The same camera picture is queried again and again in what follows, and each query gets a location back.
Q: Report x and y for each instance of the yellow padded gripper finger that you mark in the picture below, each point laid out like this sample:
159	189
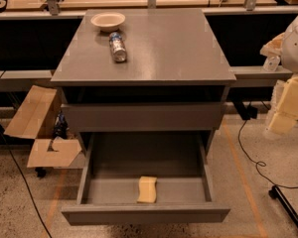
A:
283	115

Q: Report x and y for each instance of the yellow sponge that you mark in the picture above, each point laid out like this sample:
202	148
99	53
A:
147	190

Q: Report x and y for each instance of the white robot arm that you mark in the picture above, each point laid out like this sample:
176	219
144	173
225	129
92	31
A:
283	49

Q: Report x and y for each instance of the grey drawer cabinet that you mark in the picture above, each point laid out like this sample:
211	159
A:
172	57

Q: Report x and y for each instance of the open grey middle drawer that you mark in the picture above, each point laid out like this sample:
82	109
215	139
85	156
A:
115	162

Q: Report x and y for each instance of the closed grey top drawer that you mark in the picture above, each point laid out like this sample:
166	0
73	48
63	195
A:
143	117

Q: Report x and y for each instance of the clear sanitizer bottle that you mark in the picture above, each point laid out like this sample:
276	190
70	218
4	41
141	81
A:
271	63

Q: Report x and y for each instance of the black power adapter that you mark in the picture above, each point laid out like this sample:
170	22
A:
249	112

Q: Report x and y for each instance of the black stand leg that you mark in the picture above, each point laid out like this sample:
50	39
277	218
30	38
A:
276	193

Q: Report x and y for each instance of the white bowl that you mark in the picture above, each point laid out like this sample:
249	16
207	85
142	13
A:
108	22

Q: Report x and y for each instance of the open cardboard box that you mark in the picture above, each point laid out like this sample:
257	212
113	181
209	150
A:
36	119

